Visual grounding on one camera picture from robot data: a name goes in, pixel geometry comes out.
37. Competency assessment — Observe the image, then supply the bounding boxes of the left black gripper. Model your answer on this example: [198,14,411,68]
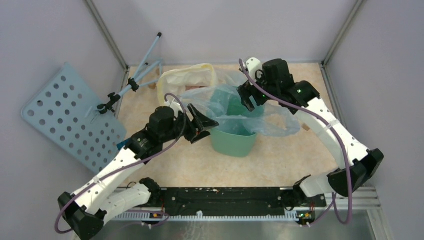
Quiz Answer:
[160,103,219,143]

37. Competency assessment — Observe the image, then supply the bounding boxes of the small wooden block near tripod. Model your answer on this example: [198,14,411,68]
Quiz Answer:
[148,82,157,90]

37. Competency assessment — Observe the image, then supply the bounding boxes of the light blue tripod stand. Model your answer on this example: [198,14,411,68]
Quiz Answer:
[96,32,163,115]

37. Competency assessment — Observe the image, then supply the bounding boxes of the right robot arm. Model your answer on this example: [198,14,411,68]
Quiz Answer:
[237,57,384,206]

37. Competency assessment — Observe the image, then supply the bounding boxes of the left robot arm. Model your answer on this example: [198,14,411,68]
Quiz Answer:
[58,104,219,240]

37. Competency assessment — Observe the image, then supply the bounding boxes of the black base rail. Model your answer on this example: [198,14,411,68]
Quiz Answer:
[143,187,327,217]

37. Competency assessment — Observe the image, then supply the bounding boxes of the translucent white yellow trash bag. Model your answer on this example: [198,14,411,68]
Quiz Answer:
[156,62,253,107]

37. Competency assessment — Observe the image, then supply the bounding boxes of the light blue perforated board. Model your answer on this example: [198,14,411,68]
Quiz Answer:
[21,62,127,175]

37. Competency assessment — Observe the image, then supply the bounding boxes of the blue clamp block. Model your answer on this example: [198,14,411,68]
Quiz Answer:
[116,138,130,151]

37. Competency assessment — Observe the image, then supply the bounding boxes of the wooden cube block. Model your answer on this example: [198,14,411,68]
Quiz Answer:
[301,123,310,131]

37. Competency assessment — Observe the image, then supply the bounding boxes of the green plastic trash bin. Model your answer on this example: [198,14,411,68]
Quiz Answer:
[209,86,266,159]

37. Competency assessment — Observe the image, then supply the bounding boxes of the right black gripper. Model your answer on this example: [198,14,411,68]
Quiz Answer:
[237,67,279,112]

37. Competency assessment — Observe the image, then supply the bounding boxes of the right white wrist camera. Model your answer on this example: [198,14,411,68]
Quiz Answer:
[243,57,263,81]

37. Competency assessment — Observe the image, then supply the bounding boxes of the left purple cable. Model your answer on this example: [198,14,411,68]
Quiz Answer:
[54,92,188,235]

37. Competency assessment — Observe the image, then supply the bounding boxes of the light blue plastic bag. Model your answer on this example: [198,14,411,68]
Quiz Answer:
[180,84,301,137]

